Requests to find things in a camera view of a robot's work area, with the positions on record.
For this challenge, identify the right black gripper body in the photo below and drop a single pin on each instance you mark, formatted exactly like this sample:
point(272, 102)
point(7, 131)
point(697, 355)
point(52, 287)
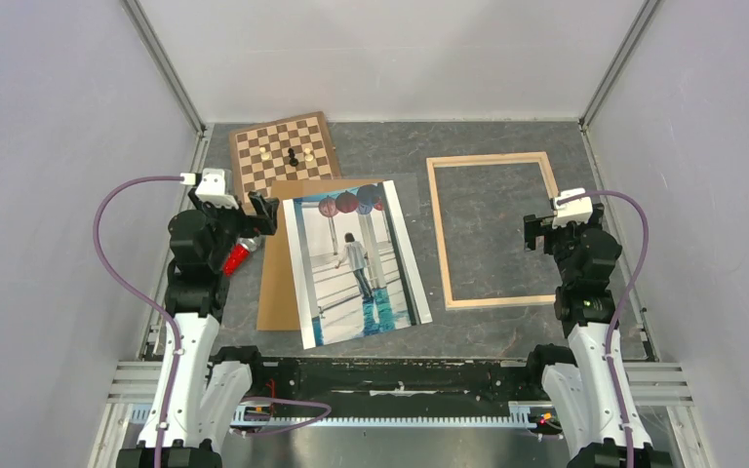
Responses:
point(559, 242)

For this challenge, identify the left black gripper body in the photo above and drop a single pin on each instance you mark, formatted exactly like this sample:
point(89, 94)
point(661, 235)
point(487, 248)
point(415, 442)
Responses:
point(227, 222)

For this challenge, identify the wooden picture frame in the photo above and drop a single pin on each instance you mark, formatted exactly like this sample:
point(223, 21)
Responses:
point(433, 163)

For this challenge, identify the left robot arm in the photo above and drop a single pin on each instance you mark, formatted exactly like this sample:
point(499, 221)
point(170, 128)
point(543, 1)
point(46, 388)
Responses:
point(199, 388)

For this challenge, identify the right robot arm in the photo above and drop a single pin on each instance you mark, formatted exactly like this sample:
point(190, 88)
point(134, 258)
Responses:
point(586, 380)

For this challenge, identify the printed photo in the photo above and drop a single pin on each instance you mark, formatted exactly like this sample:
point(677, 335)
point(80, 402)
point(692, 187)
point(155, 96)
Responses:
point(354, 268)

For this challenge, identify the red toy microphone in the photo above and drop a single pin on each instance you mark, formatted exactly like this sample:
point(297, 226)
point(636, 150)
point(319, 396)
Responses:
point(242, 250)

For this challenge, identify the black chess piece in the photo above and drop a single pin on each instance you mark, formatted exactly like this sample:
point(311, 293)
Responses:
point(292, 159)

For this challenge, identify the brown cardboard backing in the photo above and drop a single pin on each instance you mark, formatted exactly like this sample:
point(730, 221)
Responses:
point(277, 308)

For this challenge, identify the wooden chessboard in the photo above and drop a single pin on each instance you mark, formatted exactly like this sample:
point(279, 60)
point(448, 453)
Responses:
point(250, 173)

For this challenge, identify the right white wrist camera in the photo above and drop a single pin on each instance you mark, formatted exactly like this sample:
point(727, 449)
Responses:
point(571, 205)

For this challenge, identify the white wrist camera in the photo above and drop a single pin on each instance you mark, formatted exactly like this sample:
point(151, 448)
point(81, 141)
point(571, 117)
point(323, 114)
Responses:
point(216, 188)
point(571, 205)

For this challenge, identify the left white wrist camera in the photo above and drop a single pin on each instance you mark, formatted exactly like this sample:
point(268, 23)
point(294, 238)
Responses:
point(216, 188)

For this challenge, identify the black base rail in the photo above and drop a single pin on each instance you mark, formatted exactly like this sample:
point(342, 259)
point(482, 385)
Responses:
point(314, 378)

